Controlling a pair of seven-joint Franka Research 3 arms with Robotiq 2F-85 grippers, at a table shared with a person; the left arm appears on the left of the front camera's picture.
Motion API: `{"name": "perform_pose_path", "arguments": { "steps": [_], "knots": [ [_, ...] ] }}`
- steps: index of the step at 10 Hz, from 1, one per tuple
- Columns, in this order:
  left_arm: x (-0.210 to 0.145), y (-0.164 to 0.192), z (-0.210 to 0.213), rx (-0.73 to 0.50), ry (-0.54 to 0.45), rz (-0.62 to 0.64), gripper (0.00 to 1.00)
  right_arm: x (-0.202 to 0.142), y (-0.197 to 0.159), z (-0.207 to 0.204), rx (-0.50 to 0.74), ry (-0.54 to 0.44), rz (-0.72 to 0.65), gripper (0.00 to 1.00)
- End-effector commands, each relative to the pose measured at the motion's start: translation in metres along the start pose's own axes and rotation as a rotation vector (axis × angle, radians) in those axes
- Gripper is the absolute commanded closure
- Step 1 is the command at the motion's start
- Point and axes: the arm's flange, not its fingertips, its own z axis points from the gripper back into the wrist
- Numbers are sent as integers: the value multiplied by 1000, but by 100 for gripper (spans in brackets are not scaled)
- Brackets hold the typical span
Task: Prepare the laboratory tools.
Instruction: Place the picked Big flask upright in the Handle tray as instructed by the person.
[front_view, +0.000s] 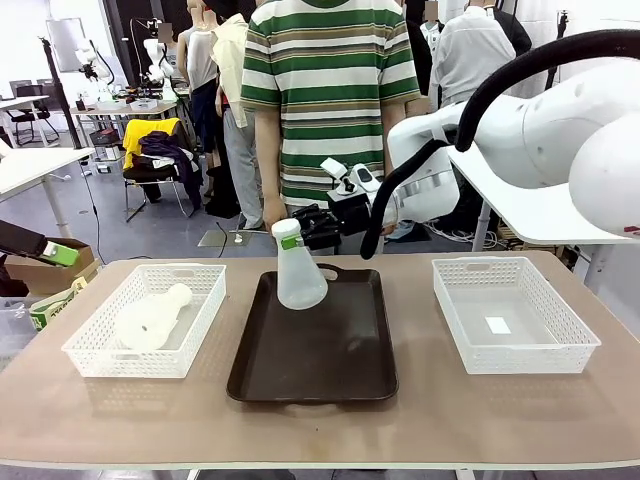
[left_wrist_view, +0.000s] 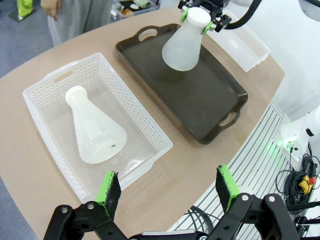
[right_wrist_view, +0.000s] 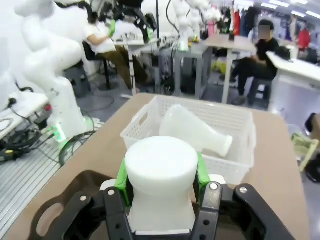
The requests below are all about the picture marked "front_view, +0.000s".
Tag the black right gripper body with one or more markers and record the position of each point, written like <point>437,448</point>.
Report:
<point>350,212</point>

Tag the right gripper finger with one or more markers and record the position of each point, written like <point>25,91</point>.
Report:
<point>320,239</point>
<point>312,212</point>

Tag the translucent white conical flask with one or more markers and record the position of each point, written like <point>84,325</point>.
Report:
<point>300,280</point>
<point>145,327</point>

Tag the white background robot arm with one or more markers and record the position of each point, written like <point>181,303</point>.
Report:
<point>95,62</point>
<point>157,60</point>

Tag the person right forearm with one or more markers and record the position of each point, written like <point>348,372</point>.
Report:
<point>267,160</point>

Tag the person left forearm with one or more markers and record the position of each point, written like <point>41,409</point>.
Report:
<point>395,112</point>

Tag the person right hand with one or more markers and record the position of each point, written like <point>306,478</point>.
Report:
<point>274,210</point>

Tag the person left hand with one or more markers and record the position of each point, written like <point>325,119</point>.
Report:
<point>389,230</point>

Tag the brown cardboard box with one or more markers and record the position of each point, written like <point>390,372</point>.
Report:
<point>65,250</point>

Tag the black bag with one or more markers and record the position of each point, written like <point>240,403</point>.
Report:
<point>11,277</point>

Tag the white carton with green print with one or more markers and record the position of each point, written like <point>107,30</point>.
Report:
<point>52,307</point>

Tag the white desk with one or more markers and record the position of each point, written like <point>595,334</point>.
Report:
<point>35,165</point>

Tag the dark brown plastic tray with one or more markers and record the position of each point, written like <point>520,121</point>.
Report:
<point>310,350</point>

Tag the person in striped shirt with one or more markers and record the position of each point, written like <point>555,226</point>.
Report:
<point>325,100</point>

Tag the black office chair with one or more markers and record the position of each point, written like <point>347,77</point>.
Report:
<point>30,117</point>

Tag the red and black toolbox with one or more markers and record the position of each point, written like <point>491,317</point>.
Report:
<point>106,140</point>

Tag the black metal chair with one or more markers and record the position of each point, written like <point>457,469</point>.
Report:
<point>150,185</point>

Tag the dark purple garment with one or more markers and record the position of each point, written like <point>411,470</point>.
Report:
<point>180,160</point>

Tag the yellow garment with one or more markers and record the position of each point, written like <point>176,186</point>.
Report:
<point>135,135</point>

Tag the black light stand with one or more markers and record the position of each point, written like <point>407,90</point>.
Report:
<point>57,90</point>

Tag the mannequin in beige shirt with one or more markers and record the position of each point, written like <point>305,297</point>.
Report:
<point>235,75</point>

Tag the wooden background work table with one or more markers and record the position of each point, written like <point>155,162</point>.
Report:
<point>125,107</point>

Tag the white perforated plastic basket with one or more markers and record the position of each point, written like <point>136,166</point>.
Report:
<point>520,360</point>
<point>145,362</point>

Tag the background person in black vest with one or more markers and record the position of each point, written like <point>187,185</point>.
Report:
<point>425,45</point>

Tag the white paper label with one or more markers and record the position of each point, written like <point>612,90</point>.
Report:
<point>498,325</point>

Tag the mannequin in white tank top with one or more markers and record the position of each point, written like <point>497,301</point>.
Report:
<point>200,60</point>

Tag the mannequin in white shirt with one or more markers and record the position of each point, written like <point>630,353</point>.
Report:
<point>470,60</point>

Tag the grey whiteboard panel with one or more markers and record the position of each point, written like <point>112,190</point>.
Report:
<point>67,45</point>

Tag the black jacket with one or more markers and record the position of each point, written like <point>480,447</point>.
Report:
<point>517,30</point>

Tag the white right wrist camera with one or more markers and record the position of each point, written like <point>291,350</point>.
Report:
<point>350,175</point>

